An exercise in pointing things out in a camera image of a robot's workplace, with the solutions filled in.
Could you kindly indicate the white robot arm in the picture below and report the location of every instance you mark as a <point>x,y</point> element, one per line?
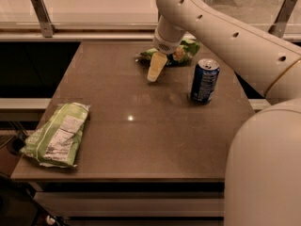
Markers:
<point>263,172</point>

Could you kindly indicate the dark green chip bag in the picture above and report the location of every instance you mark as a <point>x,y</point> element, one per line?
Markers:
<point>184,53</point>

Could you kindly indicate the blue soda can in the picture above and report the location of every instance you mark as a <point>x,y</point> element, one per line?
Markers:
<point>204,81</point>

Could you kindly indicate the light green chip bag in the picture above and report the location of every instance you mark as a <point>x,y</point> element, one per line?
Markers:
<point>56,143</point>

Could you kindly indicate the right metal railing bracket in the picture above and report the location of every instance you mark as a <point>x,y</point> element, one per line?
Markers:
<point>279,25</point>

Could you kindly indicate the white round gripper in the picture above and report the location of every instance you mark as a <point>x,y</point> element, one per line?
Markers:
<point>166,43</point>

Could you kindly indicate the left metal railing bracket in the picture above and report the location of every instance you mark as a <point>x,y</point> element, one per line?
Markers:
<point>46,27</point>

